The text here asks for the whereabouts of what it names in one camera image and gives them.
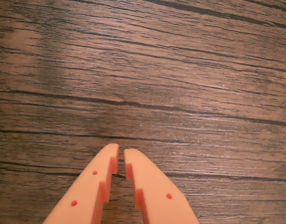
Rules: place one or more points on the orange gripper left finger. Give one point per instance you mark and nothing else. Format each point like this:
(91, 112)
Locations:
(86, 191)

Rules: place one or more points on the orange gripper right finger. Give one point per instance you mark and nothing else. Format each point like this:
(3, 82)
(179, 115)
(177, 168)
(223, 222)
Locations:
(156, 198)

